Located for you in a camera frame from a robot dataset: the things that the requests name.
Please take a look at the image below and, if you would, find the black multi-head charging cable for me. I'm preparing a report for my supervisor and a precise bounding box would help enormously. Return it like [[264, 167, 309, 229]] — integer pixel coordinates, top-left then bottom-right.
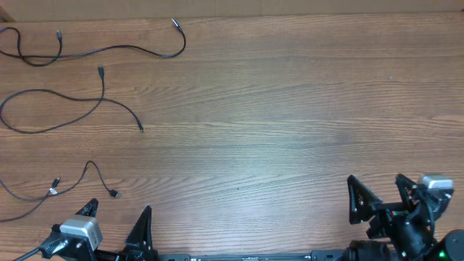
[[0, 65, 145, 134]]

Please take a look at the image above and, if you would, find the black USB cable silver plug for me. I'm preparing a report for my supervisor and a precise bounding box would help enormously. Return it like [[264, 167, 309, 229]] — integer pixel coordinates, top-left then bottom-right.
[[1, 18, 187, 67]]

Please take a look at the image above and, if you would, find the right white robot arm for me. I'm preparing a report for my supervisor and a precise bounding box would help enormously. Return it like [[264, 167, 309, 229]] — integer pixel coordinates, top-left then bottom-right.
[[341, 173, 463, 261]]

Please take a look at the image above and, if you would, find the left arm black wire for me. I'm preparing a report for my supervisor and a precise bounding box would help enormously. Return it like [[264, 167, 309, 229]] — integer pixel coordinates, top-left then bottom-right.
[[12, 247, 41, 261]]

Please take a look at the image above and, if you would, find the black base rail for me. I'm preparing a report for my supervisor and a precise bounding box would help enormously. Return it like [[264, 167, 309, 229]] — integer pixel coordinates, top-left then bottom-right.
[[158, 249, 359, 261]]

